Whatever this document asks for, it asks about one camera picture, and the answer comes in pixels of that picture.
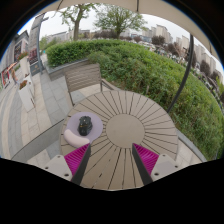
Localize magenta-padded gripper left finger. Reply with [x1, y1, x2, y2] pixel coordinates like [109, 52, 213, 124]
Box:
[41, 142, 92, 186]

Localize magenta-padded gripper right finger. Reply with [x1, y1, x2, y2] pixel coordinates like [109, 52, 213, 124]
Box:
[131, 142, 183, 186]

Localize black computer mouse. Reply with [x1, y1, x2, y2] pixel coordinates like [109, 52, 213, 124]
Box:
[77, 115, 94, 137]

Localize lilac mouse pad with wrist rest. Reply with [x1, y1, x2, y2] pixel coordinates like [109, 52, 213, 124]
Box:
[63, 111, 104, 149]

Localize white planter box with flowers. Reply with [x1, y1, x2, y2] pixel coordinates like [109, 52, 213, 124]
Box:
[18, 79, 36, 113]
[17, 51, 33, 80]

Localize slatted beige patio chair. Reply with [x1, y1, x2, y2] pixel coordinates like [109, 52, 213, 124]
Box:
[63, 63, 116, 107]

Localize dark curved parasol pole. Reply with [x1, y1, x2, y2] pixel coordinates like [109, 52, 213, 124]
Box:
[166, 33, 195, 115]

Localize green hedge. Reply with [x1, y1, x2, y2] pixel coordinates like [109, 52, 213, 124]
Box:
[45, 38, 224, 162]

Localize tall grey sign pillar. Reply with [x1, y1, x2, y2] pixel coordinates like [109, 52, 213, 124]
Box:
[28, 13, 46, 76]

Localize distant apartment buildings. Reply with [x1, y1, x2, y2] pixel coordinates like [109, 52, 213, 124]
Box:
[44, 23, 222, 73]

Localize sparse-leaved tree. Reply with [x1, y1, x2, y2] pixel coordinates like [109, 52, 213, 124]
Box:
[59, 3, 100, 42]

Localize round bushy tree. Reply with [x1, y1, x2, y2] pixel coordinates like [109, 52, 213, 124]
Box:
[93, 3, 149, 40]

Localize beige parasol canopy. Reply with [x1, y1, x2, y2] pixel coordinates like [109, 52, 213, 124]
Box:
[36, 0, 220, 62]

